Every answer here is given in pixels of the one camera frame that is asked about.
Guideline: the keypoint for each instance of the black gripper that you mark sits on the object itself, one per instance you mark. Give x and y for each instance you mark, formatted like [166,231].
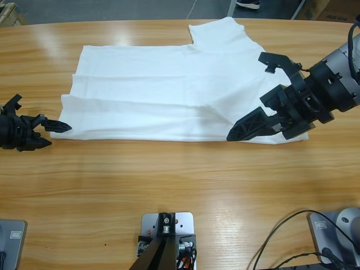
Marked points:
[309,104]
[14,130]

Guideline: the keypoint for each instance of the white T-shirt black logo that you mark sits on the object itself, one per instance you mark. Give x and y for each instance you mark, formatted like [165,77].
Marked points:
[140,84]

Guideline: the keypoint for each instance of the white mounting plate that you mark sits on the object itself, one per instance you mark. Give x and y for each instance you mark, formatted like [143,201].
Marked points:
[185,220]

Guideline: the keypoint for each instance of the white upright metal leg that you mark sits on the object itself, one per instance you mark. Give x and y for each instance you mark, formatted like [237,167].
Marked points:
[233,8]

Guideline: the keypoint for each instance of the wooden pallet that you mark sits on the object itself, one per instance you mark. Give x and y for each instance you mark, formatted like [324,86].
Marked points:
[12,15]

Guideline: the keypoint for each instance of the white slanted metal leg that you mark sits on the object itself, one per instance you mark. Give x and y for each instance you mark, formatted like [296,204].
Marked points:
[298,8]

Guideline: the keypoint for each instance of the cardboard box green print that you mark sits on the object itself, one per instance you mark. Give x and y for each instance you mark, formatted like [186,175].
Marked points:
[310,8]

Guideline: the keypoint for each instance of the cardboard box black lettering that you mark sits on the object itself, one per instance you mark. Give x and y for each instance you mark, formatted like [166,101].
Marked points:
[337,8]

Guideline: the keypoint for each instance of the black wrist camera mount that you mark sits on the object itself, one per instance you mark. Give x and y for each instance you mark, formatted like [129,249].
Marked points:
[275,59]
[14,102]

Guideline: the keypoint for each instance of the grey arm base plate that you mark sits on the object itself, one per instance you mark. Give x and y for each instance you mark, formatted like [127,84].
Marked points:
[319,239]
[12,247]

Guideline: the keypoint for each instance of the black corner bracket silver knob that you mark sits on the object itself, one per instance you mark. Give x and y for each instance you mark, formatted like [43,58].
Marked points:
[185,243]
[142,247]

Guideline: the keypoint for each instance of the dark camera post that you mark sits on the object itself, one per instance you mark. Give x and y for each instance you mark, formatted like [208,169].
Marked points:
[160,258]

